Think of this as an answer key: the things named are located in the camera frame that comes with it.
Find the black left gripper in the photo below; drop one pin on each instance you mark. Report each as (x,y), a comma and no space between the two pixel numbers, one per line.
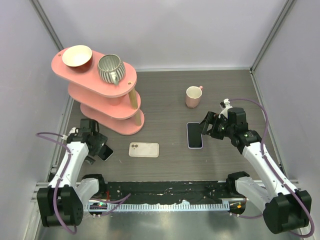
(99,139)

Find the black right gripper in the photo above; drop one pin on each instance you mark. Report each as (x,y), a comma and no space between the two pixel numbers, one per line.
(212,118)

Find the white-edged black phone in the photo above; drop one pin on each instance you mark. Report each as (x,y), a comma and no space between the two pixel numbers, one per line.
(105,153)

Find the dark blue phone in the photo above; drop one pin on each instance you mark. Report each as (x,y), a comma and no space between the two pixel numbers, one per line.
(194,136)

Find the lilac phone case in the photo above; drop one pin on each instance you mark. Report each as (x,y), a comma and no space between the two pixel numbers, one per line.
(195,148)

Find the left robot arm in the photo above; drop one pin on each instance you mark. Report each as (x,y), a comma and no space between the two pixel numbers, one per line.
(62,202)

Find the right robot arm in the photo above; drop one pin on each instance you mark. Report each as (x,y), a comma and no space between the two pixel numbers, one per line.
(283,206)

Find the beige phone case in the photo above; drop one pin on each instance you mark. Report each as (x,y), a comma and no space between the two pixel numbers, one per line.
(144,150)

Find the pink ceramic mug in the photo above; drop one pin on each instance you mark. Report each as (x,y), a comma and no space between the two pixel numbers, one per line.
(193,96)

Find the pink tiered wooden shelf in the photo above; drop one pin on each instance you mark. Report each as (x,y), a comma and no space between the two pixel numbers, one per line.
(117,107)

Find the grey striped mug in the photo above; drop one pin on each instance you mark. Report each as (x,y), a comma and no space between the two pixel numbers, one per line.
(111,69)

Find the cream bowl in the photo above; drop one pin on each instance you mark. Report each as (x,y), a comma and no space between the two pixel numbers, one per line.
(78,58)

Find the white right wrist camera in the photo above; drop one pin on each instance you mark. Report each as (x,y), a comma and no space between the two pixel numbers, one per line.
(225,105)

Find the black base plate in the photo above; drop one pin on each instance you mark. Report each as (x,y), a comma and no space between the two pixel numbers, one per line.
(168,192)

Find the white slotted cable duct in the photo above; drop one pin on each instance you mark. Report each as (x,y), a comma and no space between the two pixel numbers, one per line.
(184,206)

